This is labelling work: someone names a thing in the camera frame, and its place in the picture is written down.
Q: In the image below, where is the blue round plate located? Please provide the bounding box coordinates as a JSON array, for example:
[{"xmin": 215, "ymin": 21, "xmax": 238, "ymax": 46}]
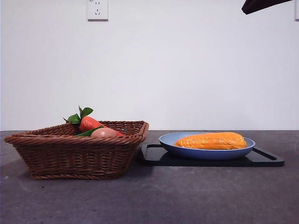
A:
[{"xmin": 158, "ymin": 132, "xmax": 257, "ymax": 161}]

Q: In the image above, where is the black flat tray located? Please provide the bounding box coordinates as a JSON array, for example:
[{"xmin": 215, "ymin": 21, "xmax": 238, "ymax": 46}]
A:
[{"xmin": 140, "ymin": 143, "xmax": 285, "ymax": 168}]

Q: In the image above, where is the brown woven wicker basket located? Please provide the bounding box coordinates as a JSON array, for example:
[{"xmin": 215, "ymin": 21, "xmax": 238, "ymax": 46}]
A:
[{"xmin": 4, "ymin": 120, "xmax": 150, "ymax": 180}]

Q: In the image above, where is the orange carrot with green leaves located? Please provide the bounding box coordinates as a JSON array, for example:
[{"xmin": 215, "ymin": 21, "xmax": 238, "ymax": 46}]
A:
[{"xmin": 63, "ymin": 106, "xmax": 126, "ymax": 137}]

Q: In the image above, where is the white wall socket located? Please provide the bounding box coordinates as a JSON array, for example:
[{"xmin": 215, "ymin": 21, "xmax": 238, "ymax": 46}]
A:
[{"xmin": 87, "ymin": 0, "xmax": 109, "ymax": 21}]

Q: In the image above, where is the brown egg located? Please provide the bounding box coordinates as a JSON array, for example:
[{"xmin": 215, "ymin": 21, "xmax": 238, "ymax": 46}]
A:
[{"xmin": 90, "ymin": 127, "xmax": 118, "ymax": 138}]

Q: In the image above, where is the green chili pepper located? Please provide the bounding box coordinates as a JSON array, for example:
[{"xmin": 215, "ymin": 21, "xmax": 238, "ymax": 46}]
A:
[{"xmin": 74, "ymin": 125, "xmax": 105, "ymax": 137}]

